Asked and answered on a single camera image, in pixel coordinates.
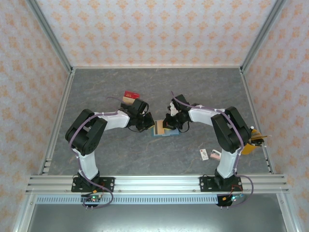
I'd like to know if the aluminium frame post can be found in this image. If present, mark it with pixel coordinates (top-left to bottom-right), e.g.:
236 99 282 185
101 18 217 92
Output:
25 0 74 73
276 193 299 232
240 0 288 73
12 193 37 232

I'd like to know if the aluminium mounting rail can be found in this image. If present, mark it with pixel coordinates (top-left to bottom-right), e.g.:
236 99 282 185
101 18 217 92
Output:
25 175 290 194

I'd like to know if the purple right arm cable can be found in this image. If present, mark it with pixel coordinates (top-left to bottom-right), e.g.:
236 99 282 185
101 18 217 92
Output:
170 90 254 209

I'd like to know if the slotted grey cable duct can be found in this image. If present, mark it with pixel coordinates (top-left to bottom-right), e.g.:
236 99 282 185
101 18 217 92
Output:
36 195 219 205

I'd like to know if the pinkish tan credit card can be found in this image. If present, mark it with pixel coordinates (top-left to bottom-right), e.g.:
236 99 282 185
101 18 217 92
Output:
154 120 165 135

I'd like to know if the grey metal shelf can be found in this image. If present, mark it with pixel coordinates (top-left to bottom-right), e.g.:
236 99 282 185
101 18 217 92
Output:
25 204 289 232

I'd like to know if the aluminium table edge rail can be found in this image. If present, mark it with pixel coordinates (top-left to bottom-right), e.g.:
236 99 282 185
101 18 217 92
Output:
239 68 276 175
38 69 76 175

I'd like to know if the teal card holder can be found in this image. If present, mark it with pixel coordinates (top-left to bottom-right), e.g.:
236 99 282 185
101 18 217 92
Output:
151 119 181 137

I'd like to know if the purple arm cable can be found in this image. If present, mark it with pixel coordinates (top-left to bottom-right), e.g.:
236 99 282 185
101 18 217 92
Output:
69 96 126 210
170 90 254 209

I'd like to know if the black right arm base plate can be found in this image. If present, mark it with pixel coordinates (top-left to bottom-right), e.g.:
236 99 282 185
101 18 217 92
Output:
199 176 242 193

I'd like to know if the yellow pen cup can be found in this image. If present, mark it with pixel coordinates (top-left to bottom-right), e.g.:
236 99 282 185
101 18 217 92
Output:
241 129 263 155

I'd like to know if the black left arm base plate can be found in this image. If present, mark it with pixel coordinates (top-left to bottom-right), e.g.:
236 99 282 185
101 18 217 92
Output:
71 177 115 193

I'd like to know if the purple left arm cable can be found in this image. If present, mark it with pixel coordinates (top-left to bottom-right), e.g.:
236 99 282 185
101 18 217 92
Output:
69 96 126 210

